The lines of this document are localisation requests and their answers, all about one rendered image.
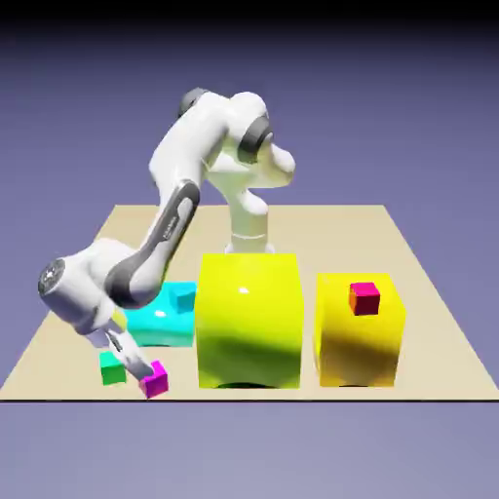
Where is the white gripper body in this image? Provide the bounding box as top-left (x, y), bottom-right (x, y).
top-left (105, 328), bottom-right (154, 381)

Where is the small magenta cube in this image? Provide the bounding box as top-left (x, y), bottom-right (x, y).
top-left (138, 360), bottom-right (170, 400)

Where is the small green cube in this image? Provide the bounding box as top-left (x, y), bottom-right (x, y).
top-left (98, 351), bottom-right (128, 386)

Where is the small cyan cube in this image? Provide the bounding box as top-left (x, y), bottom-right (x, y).
top-left (170, 288), bottom-right (197, 314)

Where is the small crimson cube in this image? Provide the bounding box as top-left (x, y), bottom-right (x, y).
top-left (348, 282), bottom-right (381, 317)

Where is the large cyan box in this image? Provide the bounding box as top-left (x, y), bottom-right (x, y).
top-left (123, 281), bottom-right (198, 348)

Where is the large lime yellow box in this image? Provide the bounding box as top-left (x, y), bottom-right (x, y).
top-left (194, 252), bottom-right (305, 390)

